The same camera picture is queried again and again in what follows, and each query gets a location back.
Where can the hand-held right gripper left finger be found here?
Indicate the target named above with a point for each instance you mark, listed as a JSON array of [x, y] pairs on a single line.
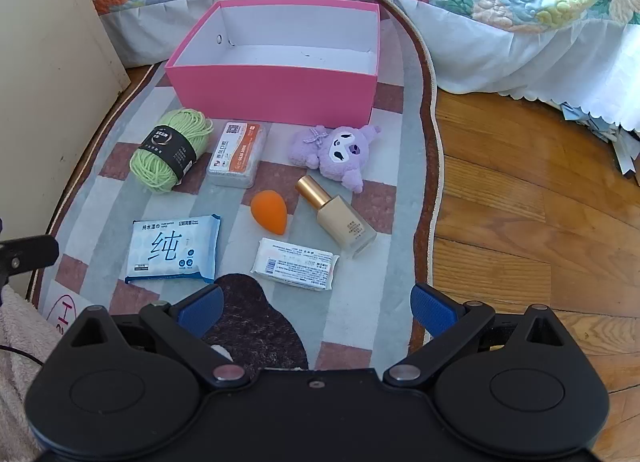
[[200, 309]]

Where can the checked rug with brown edge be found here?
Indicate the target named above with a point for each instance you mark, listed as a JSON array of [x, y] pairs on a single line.
[[395, 182]]

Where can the beige foundation bottle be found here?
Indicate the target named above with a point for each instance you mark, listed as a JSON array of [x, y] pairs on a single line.
[[345, 222]]

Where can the clear box with orange label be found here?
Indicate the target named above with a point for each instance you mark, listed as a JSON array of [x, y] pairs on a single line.
[[235, 157]]

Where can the white paper with red mark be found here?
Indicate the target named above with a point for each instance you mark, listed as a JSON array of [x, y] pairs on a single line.
[[65, 307]]

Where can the pink cardboard box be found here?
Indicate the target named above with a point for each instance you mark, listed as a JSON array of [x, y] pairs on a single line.
[[280, 92]]

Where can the orange makeup sponge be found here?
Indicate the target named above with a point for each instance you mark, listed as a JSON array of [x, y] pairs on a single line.
[[270, 212]]

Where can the green yarn ball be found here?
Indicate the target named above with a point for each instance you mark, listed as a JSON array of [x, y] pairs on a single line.
[[160, 157]]

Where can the blue wet wipes pack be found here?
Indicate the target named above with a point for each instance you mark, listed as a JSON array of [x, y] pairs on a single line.
[[170, 252]]

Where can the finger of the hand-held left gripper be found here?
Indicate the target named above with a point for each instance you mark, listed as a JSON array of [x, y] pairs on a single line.
[[30, 252]]

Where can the white cabinet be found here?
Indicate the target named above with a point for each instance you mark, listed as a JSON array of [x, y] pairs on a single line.
[[50, 92]]

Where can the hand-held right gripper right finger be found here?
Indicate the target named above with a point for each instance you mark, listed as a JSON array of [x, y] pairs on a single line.
[[432, 312]]

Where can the purple plush toy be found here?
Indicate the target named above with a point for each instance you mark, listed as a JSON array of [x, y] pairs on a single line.
[[340, 152]]

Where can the white tissue pack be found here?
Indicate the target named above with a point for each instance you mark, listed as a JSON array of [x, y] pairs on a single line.
[[295, 264]]

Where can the pink fleece clothing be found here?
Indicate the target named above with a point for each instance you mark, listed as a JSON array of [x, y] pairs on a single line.
[[20, 392]]

